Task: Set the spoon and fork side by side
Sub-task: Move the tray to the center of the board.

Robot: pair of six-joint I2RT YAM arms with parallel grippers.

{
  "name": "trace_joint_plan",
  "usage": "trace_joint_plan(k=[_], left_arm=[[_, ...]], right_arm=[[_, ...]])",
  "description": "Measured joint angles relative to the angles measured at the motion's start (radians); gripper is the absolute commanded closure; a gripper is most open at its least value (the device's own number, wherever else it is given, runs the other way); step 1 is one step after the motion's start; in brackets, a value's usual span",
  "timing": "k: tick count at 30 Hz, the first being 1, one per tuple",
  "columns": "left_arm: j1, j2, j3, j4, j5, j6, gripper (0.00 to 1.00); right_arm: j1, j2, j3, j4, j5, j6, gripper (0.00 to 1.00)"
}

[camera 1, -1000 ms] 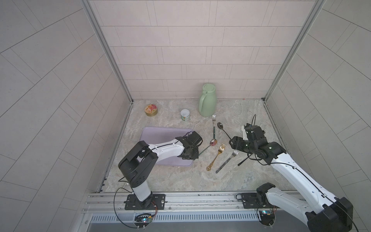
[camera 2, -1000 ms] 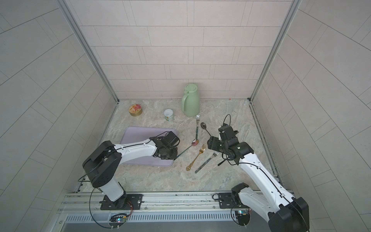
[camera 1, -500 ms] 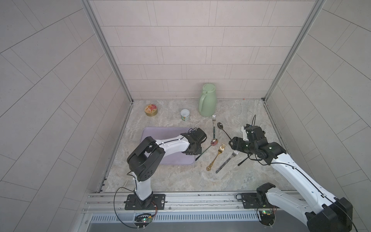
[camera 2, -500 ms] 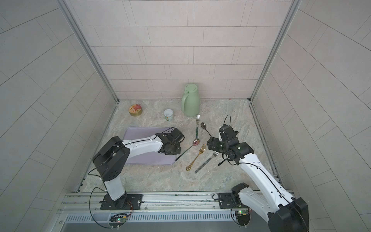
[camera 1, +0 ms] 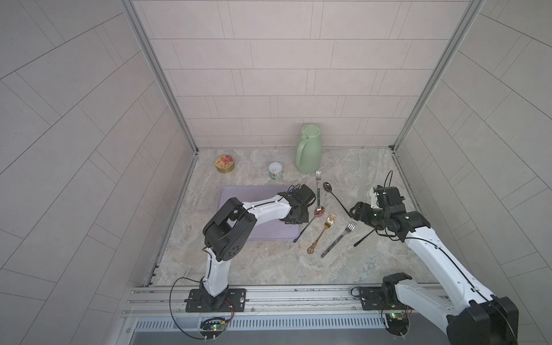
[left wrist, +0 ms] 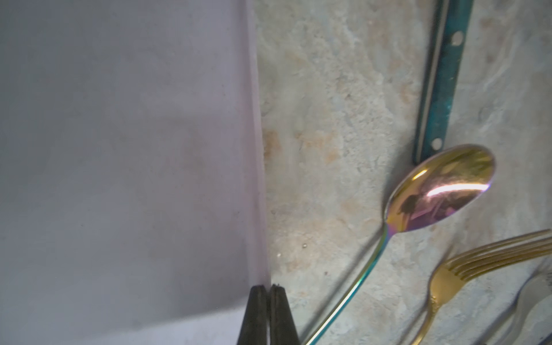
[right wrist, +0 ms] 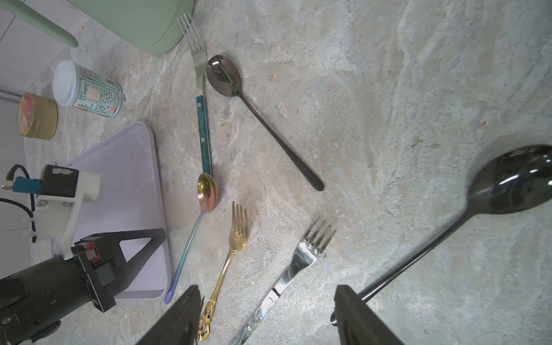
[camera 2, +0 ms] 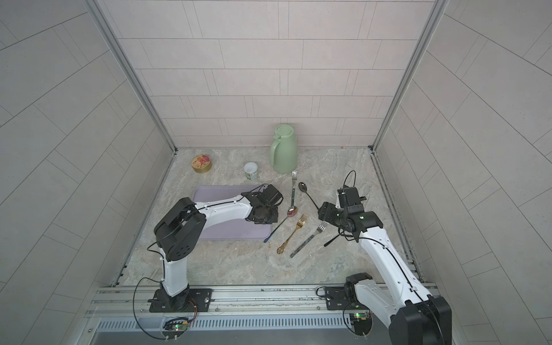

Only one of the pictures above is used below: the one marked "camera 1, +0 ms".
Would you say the gold fork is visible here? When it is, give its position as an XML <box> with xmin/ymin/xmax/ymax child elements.
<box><xmin>306</xmin><ymin>214</ymin><xmax>336</xmax><ymax>254</ymax></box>

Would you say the lilac rectangular tray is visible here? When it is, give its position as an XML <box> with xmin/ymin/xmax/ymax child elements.
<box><xmin>216</xmin><ymin>185</ymin><xmax>303</xmax><ymax>241</ymax></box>

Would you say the silver fork patterned handle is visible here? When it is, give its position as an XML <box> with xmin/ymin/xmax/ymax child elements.
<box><xmin>321</xmin><ymin>221</ymin><xmax>357</xmax><ymax>258</ymax></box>

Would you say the iridescent rainbow spoon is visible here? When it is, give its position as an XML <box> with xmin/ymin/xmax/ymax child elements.
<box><xmin>293</xmin><ymin>206</ymin><xmax>325</xmax><ymax>243</ymax></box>

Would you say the black spoon long handle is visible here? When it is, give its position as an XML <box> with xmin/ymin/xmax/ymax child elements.
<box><xmin>353</xmin><ymin>229</ymin><xmax>376</xmax><ymax>247</ymax></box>

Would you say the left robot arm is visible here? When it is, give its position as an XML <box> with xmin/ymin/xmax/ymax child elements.
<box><xmin>200</xmin><ymin>184</ymin><xmax>316</xmax><ymax>299</ymax></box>

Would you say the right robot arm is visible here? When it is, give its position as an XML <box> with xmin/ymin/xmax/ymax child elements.
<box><xmin>350</xmin><ymin>202</ymin><xmax>519</xmax><ymax>344</ymax></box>

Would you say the black spoon near jug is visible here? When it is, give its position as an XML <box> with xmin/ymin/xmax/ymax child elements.
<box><xmin>323</xmin><ymin>182</ymin><xmax>353</xmax><ymax>218</ymax></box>

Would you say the small white lidded cup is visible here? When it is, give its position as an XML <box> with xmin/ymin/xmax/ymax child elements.
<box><xmin>268</xmin><ymin>162</ymin><xmax>283</xmax><ymax>181</ymax></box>

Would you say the green thermos jug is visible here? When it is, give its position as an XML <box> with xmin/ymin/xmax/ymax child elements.
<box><xmin>296</xmin><ymin>124</ymin><xmax>323</xmax><ymax>174</ymax></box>

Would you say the round gold candy tin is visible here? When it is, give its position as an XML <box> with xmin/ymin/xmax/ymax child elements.
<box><xmin>215</xmin><ymin>155</ymin><xmax>235</xmax><ymax>174</ymax></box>

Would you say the right controller board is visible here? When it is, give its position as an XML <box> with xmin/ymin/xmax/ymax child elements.
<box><xmin>380</xmin><ymin>311</ymin><xmax>411</xmax><ymax>337</ymax></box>

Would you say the controller board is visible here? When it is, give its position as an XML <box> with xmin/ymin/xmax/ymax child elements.
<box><xmin>201</xmin><ymin>317</ymin><xmax>229</xmax><ymax>332</ymax></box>
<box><xmin>380</xmin><ymin>311</ymin><xmax>411</xmax><ymax>337</ymax></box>

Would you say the left controller board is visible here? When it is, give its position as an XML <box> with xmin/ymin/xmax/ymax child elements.
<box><xmin>201</xmin><ymin>317</ymin><xmax>229</xmax><ymax>332</ymax></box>

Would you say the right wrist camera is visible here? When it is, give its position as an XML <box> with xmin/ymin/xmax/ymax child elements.
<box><xmin>374</xmin><ymin>185</ymin><xmax>405</xmax><ymax>208</ymax></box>

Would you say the silver fork green handle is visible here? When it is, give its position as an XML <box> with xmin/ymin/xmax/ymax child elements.
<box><xmin>315</xmin><ymin>170</ymin><xmax>323</xmax><ymax>216</ymax></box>

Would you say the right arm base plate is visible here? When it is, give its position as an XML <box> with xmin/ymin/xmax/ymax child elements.
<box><xmin>358</xmin><ymin>287</ymin><xmax>406</xmax><ymax>311</ymax></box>

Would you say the aluminium mounting rail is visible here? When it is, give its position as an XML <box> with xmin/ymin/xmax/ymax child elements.
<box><xmin>120</xmin><ymin>282</ymin><xmax>454</xmax><ymax>320</ymax></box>

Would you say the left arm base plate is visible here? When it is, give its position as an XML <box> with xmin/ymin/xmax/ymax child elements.
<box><xmin>185</xmin><ymin>288</ymin><xmax>247</xmax><ymax>313</ymax></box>

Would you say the black left base cable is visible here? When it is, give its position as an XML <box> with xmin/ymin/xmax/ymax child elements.
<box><xmin>168</xmin><ymin>277</ymin><xmax>208</xmax><ymax>342</ymax></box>

